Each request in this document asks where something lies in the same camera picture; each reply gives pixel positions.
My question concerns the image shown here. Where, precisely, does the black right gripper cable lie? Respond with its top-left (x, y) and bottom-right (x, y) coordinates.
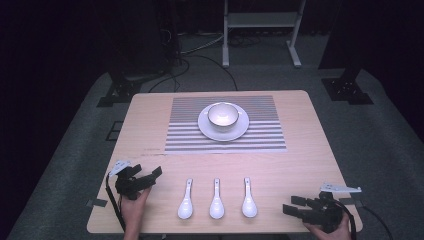
top-left (337, 199), bottom-right (395, 240)

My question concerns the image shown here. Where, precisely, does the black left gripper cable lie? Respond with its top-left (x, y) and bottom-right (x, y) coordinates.
top-left (105, 174), bottom-right (127, 232)

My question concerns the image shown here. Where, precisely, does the person's left hand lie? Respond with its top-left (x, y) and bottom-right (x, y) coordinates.
top-left (120, 187), bottom-right (152, 232)

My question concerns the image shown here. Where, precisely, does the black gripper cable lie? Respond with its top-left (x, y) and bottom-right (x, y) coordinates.
top-left (105, 174), bottom-right (127, 232)
top-left (337, 199), bottom-right (395, 240)

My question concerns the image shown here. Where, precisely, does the black floor cable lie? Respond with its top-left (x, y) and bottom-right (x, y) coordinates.
top-left (147, 53), bottom-right (239, 94)

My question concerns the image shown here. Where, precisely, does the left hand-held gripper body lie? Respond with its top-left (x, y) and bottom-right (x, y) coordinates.
top-left (108, 159), bottom-right (158, 201)

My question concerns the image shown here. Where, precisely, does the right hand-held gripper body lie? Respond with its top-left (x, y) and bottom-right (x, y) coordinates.
top-left (301, 182), bottom-right (363, 234)

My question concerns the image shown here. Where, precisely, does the person's right hand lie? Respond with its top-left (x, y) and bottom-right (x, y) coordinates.
top-left (303, 213), bottom-right (353, 240)

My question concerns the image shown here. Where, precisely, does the grey floor cable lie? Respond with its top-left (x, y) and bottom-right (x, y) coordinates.
top-left (179, 32), bottom-right (225, 56)

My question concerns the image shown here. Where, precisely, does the grey striped placemat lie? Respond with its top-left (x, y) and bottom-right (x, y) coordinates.
top-left (164, 95), bottom-right (288, 154)

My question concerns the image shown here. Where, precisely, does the grey tape strip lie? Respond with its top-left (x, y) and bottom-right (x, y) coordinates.
top-left (86, 198), bottom-right (109, 208)

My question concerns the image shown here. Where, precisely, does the black equipment stand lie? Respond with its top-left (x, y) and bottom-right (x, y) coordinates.
top-left (96, 0), bottom-right (178, 108)
top-left (317, 0), bottom-right (375, 106)

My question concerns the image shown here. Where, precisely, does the white metal stand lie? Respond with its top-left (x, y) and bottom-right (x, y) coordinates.
top-left (222, 0), bottom-right (307, 69)

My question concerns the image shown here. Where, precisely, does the white bowl with dark rim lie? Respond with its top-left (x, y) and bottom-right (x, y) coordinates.
top-left (207, 102), bottom-right (240, 133)

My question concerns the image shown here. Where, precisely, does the white ceramic soup spoon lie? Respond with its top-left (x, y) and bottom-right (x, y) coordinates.
top-left (177, 178), bottom-right (194, 220)
top-left (241, 176), bottom-right (259, 219)
top-left (209, 177), bottom-right (226, 220)

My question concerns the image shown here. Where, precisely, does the white round plate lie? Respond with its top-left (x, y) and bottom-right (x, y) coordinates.
top-left (197, 101), bottom-right (250, 143)

